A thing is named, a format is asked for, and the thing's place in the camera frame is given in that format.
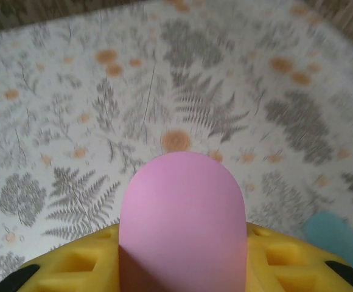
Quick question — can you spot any blue earbud charging case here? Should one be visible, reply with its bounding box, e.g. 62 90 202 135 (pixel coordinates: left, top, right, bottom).
303 212 353 268

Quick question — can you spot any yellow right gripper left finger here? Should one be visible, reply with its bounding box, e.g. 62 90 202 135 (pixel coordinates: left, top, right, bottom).
0 223 122 292

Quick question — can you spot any pink earbud charging case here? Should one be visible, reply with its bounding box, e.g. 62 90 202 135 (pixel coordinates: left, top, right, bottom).
118 151 249 292

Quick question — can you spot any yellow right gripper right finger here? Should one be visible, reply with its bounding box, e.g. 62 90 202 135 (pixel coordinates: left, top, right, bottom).
245 223 353 292

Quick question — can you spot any floral patterned tablecloth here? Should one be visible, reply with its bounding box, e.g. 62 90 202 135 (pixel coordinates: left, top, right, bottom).
0 0 353 292

